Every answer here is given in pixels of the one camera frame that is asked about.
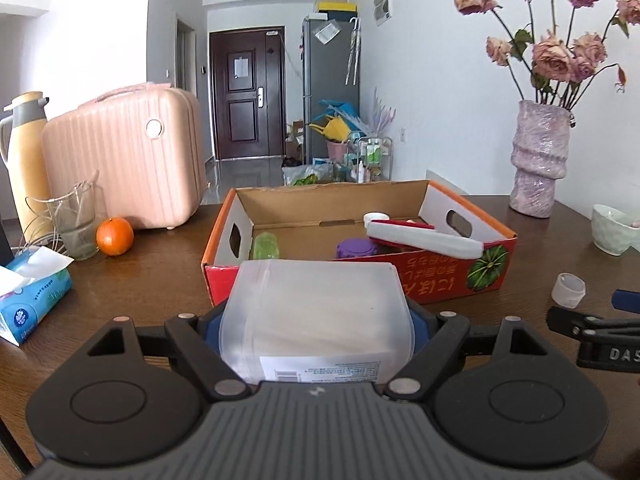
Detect clear glass cup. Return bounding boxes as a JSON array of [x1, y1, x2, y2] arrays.
[[47, 182, 101, 261]]

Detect yellow plastic item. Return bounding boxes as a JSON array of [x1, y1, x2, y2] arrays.
[[310, 115, 351, 142]]

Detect purple ridged cap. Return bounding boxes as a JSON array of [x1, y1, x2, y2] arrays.
[[336, 237, 378, 261]]

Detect red cardboard box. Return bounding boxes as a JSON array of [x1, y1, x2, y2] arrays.
[[201, 179, 517, 307]]

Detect clear plastic bag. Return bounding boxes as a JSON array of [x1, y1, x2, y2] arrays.
[[282, 162, 333, 187]]

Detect pale green bowl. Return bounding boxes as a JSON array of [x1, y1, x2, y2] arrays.
[[591, 204, 640, 257]]

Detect orange fruit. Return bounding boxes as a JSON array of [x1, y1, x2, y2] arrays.
[[96, 216, 135, 257]]

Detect yellow box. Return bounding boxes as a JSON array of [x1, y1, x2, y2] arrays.
[[316, 1, 358, 17]]

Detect dark brown entrance door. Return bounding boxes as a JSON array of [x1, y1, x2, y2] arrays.
[[209, 26, 286, 162]]

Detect white plastic bottle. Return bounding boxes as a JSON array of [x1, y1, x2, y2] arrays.
[[218, 260, 417, 385]]

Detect small white cup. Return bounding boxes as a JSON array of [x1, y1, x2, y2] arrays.
[[551, 272, 587, 309]]

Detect purple decorative grass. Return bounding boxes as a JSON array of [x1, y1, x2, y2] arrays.
[[367, 87, 397, 136]]

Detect black paper bag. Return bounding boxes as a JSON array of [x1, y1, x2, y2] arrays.
[[0, 217, 15, 268]]

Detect pink suitcase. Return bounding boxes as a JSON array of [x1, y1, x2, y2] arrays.
[[41, 84, 207, 231]]

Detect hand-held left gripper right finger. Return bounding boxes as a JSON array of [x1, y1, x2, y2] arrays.
[[383, 304, 547, 403]]

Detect bunch of dried pink roses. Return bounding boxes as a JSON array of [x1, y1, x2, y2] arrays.
[[446, 0, 640, 109]]

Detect blue tissue box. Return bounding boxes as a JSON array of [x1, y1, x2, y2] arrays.
[[0, 246, 75, 346]]

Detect metal wire rack cart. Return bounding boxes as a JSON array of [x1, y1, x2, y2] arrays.
[[348, 135, 394, 183]]

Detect white interior door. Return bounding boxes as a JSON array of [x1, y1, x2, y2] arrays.
[[175, 19, 197, 93]]

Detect hanging clear umbrellas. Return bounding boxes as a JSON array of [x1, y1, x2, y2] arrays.
[[346, 16, 362, 86]]

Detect green spray bottle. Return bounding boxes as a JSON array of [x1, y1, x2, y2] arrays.
[[251, 231, 281, 262]]

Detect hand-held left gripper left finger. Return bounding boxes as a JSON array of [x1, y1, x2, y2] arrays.
[[87, 307, 252, 404]]

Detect blue folded item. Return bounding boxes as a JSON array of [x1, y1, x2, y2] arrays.
[[320, 99, 358, 126]]

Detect purple ceramic vase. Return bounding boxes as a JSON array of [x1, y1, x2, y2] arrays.
[[509, 100, 572, 219]]

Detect red white lint brush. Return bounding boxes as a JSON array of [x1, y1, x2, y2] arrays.
[[366, 219, 485, 261]]

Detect yellow thermos jug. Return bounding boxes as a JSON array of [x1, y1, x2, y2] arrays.
[[0, 91, 53, 233]]

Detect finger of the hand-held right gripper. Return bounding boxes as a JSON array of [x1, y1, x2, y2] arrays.
[[611, 290, 640, 314], [546, 304, 640, 339]]

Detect grey refrigerator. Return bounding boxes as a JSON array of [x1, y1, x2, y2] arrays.
[[301, 15, 361, 161]]

